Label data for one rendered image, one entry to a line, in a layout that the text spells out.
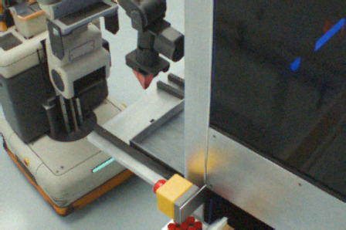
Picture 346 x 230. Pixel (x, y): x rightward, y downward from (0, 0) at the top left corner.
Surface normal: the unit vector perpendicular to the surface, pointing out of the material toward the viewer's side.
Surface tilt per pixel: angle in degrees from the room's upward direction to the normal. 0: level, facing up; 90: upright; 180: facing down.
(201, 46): 90
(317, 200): 90
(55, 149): 0
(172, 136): 0
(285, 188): 90
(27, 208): 0
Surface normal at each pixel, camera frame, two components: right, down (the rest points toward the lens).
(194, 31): -0.66, 0.50
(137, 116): -0.02, -0.76
